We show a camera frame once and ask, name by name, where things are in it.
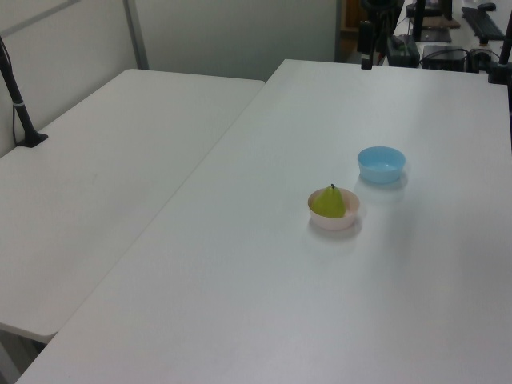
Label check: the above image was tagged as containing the black monitor stand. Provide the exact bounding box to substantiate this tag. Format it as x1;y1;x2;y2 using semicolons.
410;0;454;44

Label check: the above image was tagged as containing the wooden cabinet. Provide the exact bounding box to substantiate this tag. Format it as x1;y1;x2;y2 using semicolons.
339;0;362;40

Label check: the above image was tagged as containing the pink plastic bowl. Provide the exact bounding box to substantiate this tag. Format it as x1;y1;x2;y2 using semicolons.
307;187;361;232

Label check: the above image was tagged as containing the black camera stand pole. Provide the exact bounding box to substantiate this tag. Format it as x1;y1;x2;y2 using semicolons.
0;34;50;150

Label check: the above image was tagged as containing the black keyboard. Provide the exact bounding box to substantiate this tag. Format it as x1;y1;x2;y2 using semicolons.
461;6;506;41

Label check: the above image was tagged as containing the black electronics box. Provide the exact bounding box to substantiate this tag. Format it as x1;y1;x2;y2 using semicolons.
421;44;470;71

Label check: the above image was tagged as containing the green and black device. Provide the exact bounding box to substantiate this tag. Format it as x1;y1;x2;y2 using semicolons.
384;34;421;67

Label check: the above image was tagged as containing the blue plastic bowl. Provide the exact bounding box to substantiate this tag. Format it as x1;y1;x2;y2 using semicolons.
357;146;407;185

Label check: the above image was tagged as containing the black clamp camera stand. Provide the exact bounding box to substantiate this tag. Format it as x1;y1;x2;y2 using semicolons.
486;34;512;86

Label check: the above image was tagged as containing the grey partition post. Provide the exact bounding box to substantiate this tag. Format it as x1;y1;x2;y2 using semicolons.
122;0;150;71

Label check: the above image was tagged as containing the grey motor device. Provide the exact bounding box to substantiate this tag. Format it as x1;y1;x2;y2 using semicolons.
466;46;494;74

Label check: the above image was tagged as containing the green pear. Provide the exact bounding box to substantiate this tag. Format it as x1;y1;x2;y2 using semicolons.
311;183;346;219

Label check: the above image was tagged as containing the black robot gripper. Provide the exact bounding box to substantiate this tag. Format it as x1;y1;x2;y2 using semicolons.
358;0;405;71

